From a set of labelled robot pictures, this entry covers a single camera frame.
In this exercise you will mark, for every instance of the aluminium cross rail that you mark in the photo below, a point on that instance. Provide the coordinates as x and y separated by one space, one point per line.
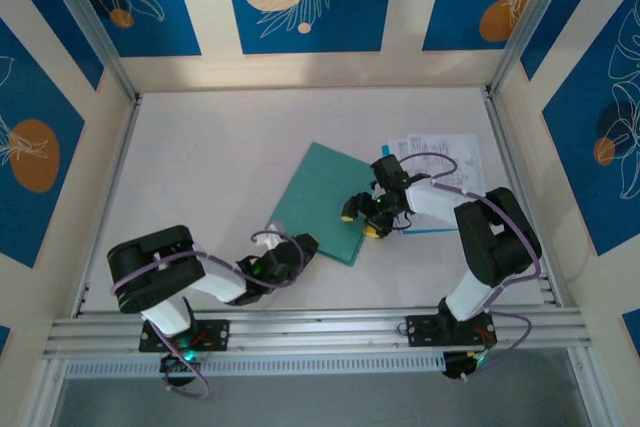
320 332

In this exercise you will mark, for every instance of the green file folder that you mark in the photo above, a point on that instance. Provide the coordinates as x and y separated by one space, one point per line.
320 197

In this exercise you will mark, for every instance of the aluminium side rail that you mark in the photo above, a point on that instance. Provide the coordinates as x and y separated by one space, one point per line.
107 207
506 147

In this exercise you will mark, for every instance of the black arm base controller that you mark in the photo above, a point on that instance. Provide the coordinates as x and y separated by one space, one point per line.
175 367
460 367

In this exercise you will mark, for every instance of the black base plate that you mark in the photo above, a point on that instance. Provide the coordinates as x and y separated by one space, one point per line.
215 334
425 329

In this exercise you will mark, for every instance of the aluminium frame post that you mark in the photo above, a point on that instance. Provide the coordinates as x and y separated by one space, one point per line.
525 22
95 32

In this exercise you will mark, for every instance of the drawing sheet with red stamp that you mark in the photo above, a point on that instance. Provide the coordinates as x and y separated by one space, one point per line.
462 147

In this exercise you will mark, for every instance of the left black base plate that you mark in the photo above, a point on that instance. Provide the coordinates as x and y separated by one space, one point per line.
215 334

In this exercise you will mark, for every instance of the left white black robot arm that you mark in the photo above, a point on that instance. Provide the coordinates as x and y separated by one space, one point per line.
220 282

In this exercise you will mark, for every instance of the aluminium frame upright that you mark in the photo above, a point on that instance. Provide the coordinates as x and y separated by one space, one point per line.
590 387
47 397

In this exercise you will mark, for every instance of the white engineering drawing sheet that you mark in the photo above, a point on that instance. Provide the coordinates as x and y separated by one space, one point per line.
397 147

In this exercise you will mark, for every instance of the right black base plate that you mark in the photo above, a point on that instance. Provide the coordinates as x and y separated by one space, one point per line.
425 329

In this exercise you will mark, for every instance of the paper sheet with blue border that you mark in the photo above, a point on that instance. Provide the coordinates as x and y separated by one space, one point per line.
422 226

